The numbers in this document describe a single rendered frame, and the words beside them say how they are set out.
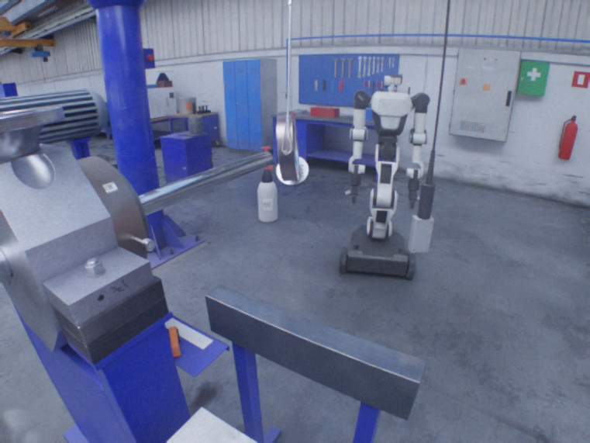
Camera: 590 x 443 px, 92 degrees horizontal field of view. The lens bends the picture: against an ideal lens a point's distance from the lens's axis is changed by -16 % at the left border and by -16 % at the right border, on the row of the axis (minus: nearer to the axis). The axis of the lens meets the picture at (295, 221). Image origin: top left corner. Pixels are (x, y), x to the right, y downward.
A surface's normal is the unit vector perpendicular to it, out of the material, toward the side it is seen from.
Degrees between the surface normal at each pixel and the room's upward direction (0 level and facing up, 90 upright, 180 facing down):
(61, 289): 0
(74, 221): 45
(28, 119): 90
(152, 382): 90
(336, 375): 90
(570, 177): 90
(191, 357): 0
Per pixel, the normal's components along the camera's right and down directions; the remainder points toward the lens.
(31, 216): 0.61, -0.50
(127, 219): 0.82, -0.05
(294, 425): 0.00, -0.91
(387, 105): -0.22, 0.40
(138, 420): 0.86, 0.21
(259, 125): -0.54, 0.34
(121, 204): 0.75, -0.26
